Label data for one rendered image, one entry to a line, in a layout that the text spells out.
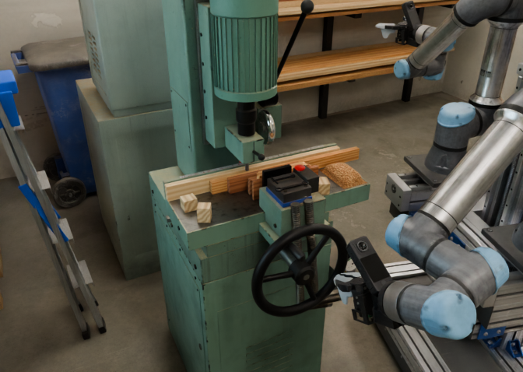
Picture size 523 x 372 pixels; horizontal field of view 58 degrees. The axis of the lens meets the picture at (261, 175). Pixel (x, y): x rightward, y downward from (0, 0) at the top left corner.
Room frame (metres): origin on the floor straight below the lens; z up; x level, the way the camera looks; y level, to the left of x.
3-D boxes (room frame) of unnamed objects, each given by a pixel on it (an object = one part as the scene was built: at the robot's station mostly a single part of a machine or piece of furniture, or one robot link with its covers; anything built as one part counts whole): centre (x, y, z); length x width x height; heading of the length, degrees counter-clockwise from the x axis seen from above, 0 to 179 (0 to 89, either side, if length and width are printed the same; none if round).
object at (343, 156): (1.34, -0.09, 0.92); 0.54 x 0.02 x 0.04; 116
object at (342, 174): (1.33, -0.26, 0.92); 0.14 x 0.09 x 0.04; 26
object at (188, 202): (1.14, 0.21, 0.92); 0.04 x 0.04 x 0.04; 29
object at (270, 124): (1.45, -0.01, 1.02); 0.12 x 0.03 x 0.12; 26
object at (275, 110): (1.51, -0.02, 1.02); 0.09 x 0.07 x 0.12; 116
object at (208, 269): (1.38, 0.10, 0.76); 0.57 x 0.45 x 0.09; 26
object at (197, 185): (1.31, 0.01, 0.93); 0.60 x 0.02 x 0.05; 116
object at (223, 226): (1.20, -0.05, 0.87); 0.61 x 0.30 x 0.06; 116
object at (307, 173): (1.12, -0.09, 0.99); 0.13 x 0.11 x 0.06; 116
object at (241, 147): (1.29, 0.05, 1.03); 0.14 x 0.07 x 0.09; 26
